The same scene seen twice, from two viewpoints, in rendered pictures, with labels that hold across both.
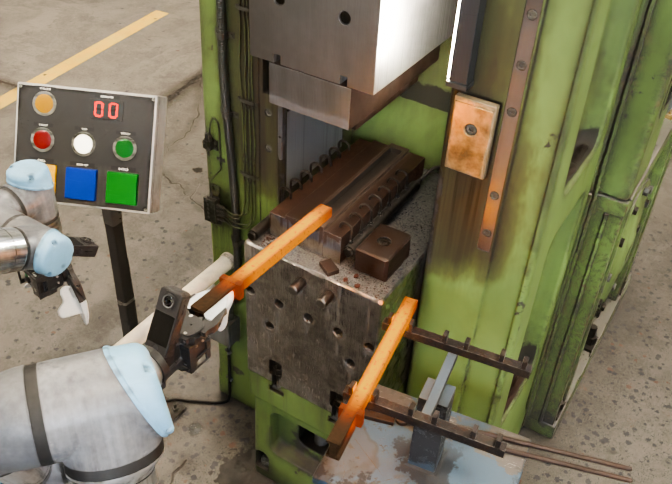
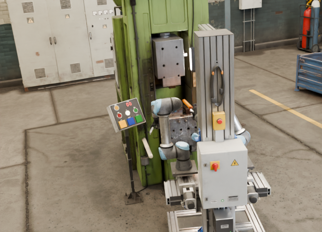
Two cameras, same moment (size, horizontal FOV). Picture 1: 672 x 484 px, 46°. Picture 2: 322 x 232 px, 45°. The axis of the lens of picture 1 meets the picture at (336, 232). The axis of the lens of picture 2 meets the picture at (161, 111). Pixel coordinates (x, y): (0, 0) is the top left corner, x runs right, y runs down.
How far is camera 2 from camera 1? 3.27 m
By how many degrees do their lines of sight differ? 39
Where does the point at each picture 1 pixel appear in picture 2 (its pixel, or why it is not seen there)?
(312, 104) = (172, 83)
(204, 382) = (137, 187)
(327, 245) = (179, 112)
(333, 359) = (188, 136)
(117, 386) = not seen: hidden behind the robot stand
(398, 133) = (163, 96)
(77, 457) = not seen: hidden behind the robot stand
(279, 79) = (165, 81)
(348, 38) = (178, 67)
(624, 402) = not seen: hidden behind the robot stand
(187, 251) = (92, 174)
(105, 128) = (130, 108)
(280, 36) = (164, 72)
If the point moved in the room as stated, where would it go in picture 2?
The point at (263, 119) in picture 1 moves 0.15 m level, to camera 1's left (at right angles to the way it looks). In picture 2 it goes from (150, 97) to (140, 100)
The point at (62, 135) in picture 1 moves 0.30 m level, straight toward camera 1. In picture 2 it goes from (122, 112) to (148, 115)
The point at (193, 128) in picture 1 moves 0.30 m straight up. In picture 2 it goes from (47, 156) to (43, 137)
